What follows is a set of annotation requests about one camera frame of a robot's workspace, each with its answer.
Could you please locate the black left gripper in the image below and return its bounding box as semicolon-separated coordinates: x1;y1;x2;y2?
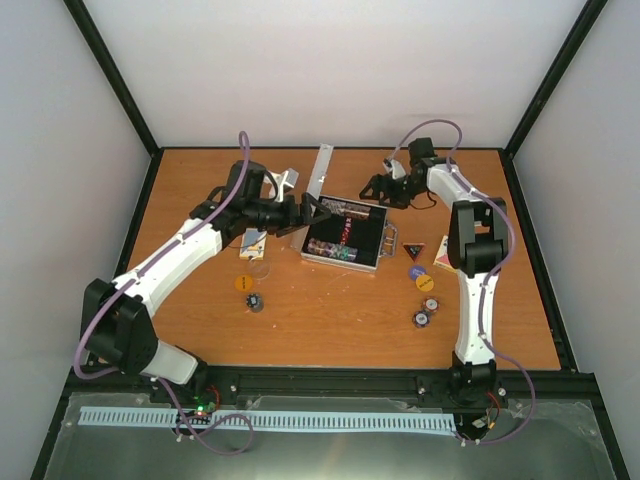
246;193;332;237

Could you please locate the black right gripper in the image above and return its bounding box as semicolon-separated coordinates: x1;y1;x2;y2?
358;175;425;212

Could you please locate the silver aluminium poker case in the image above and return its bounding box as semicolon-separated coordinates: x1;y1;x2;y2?
291;144;398;273

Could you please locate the blue playing card deck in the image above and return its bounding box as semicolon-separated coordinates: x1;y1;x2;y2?
239;228;267;261

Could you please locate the purple small blind button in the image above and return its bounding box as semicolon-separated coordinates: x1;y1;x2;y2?
408;265;427;281

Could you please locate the red playing card deck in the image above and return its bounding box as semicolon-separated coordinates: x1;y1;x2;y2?
433;235;456;273

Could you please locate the yellow big blind button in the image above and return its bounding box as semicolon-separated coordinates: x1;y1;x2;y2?
415;274;435;292

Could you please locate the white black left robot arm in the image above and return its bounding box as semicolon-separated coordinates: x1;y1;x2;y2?
77;161;331;403

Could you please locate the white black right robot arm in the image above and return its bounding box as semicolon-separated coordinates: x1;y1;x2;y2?
359;138;512;406

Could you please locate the left chip row in case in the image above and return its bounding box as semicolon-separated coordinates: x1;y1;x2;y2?
307;238;358;262

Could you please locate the chip row in case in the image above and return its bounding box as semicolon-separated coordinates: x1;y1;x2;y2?
307;238;358;262
321;197;371;220

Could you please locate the right chip row in case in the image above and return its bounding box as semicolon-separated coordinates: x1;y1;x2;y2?
321;197;371;220

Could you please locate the red dice row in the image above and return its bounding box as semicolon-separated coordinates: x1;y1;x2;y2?
341;217;353;245

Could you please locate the clear round dealer button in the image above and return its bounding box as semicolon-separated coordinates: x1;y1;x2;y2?
248;257;271;280

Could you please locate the black triangular dealer token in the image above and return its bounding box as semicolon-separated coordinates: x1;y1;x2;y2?
402;242;426;262

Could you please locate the yellow left blind button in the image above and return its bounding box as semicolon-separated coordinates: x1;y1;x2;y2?
234;274;254;292

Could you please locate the black poker chip stack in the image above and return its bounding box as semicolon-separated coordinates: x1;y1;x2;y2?
246;293;264;313

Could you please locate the red white chip stack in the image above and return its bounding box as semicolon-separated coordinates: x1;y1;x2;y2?
422;297;440;314

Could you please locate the blue white chip stack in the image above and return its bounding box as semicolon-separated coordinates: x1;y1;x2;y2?
412;310;431;328

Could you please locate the green led circuit board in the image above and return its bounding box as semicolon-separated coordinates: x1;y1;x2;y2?
193;386;221;417

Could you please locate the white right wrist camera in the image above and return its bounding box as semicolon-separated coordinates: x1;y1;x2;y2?
383;158;406;180

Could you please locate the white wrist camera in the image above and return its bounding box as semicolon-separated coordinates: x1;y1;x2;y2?
263;168;299;202
383;158;406;180

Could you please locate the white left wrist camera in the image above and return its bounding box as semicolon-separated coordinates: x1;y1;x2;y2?
263;168;299;202

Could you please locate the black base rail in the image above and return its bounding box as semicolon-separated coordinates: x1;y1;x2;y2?
64;363;596;409

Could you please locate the light blue cable duct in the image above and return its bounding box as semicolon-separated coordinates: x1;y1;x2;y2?
77;406;456;436

